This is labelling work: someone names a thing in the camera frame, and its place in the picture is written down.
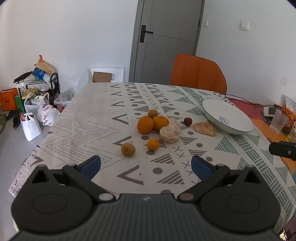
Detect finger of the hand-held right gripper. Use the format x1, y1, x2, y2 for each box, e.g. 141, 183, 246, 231
268, 141, 296, 161

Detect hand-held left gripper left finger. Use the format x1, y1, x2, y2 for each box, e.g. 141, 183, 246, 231
30, 155, 117, 202

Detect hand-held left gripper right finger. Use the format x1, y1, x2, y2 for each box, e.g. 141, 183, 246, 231
177, 155, 263, 202

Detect peeled pomelo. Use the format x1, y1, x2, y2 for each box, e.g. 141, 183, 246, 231
159, 118, 181, 143

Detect white plate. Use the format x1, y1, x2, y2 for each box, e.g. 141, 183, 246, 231
202, 99, 254, 135

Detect medium orange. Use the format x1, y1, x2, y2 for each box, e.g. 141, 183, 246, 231
153, 116, 169, 131

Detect large orange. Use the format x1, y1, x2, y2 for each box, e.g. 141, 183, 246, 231
137, 116, 154, 134

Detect ribbed glass cup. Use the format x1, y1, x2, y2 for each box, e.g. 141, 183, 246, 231
270, 109, 289, 133

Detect bread piece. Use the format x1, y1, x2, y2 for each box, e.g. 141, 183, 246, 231
194, 122, 217, 137

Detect yellow-brown round fruit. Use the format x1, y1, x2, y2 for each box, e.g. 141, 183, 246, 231
121, 142, 135, 157

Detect white charger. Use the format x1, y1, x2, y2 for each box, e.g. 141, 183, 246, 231
263, 106, 278, 117

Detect patterned tablecloth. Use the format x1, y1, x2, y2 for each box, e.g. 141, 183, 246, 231
9, 82, 292, 234

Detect small orange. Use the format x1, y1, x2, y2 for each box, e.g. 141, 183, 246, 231
147, 138, 160, 151

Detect white red-printed plastic bag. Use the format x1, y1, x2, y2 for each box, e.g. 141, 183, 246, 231
37, 105, 61, 127

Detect white shopping bag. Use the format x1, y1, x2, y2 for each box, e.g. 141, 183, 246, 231
20, 113, 42, 142

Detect clear plastic bag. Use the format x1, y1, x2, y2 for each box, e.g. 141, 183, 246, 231
54, 89, 75, 109

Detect white tote bag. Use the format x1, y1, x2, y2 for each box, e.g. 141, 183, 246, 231
24, 93, 50, 114

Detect black metal rack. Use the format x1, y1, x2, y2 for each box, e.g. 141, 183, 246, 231
50, 72, 59, 106

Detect brown cardboard box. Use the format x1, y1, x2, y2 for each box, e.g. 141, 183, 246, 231
93, 71, 116, 83

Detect black shoes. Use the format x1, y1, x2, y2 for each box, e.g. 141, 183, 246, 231
6, 109, 22, 129

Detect orange chair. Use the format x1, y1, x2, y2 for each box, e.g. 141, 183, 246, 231
170, 53, 228, 95

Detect green box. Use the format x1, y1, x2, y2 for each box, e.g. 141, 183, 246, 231
15, 95, 25, 113

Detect blue and white bag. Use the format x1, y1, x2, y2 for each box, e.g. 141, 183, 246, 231
32, 68, 51, 81

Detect orange box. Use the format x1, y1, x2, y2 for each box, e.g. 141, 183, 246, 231
0, 88, 19, 111

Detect yellow bag with orange top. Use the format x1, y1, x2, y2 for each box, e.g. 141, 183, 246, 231
34, 55, 56, 74

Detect grey door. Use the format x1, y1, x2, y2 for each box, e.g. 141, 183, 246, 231
129, 0, 205, 83

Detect red cable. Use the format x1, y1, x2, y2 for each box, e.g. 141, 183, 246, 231
274, 104, 296, 116

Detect black cable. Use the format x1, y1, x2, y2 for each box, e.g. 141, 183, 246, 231
225, 94, 275, 108

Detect black door handle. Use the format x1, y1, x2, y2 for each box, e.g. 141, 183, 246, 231
139, 25, 154, 43

